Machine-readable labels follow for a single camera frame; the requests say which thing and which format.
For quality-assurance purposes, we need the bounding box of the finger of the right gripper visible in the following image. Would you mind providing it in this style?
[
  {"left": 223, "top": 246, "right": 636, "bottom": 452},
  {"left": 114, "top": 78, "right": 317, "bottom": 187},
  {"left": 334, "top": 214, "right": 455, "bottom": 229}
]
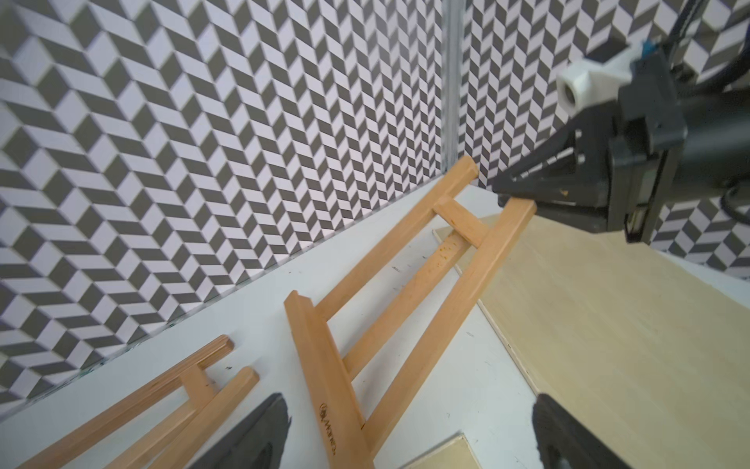
[
  {"left": 533, "top": 195, "right": 609, "bottom": 234},
  {"left": 491, "top": 107, "right": 613, "bottom": 202}
]

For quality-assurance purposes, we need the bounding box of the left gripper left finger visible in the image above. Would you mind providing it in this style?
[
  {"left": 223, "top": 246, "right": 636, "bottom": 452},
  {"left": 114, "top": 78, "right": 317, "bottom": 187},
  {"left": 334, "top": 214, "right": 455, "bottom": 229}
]
[{"left": 189, "top": 393, "right": 291, "bottom": 469}]

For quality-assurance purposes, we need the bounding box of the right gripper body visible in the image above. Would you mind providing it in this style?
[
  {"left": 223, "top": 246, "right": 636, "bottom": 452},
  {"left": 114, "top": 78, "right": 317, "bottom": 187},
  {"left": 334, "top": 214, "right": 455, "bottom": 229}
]
[{"left": 607, "top": 50, "right": 688, "bottom": 243}]

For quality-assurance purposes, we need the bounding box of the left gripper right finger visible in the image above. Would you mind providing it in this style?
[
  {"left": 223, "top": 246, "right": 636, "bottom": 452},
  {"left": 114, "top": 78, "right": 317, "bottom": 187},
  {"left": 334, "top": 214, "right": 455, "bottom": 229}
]
[{"left": 532, "top": 394, "right": 629, "bottom": 469}]

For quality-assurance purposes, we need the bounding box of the wooden easel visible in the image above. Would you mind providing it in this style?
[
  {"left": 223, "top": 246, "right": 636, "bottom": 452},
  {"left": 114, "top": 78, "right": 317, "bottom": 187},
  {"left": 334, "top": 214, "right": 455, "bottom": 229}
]
[
  {"left": 284, "top": 156, "right": 537, "bottom": 468},
  {"left": 16, "top": 334, "right": 261, "bottom": 469}
]

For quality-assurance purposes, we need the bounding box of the plywood board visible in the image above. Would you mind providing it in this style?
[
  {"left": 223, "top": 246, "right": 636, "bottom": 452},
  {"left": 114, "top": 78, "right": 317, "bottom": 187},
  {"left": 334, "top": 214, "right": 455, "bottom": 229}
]
[
  {"left": 404, "top": 433, "right": 482, "bottom": 469},
  {"left": 479, "top": 217, "right": 749, "bottom": 468}
]

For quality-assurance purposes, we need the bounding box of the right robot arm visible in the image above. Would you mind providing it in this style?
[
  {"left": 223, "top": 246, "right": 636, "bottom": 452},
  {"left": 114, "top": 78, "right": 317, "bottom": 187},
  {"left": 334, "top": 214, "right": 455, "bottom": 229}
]
[{"left": 491, "top": 1, "right": 749, "bottom": 243}]

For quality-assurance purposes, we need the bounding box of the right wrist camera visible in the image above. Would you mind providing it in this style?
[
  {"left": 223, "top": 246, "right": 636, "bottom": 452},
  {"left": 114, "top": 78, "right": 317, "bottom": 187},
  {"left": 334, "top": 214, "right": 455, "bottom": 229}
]
[{"left": 556, "top": 39, "right": 644, "bottom": 116}]

